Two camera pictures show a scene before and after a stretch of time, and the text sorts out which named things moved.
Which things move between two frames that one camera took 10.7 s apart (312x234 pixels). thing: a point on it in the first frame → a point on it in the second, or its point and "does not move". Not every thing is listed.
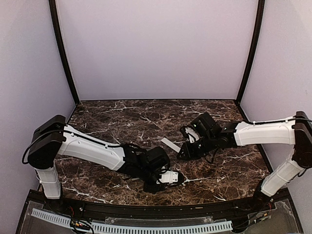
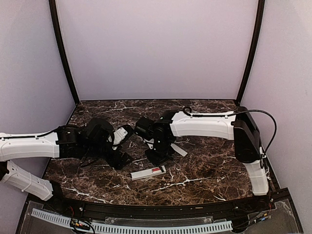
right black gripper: [189, 155] → [156, 160]
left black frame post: [56, 21] does not move
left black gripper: [148, 188] → [118, 165]
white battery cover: [170, 145] does not move
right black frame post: [252, 54] does not move
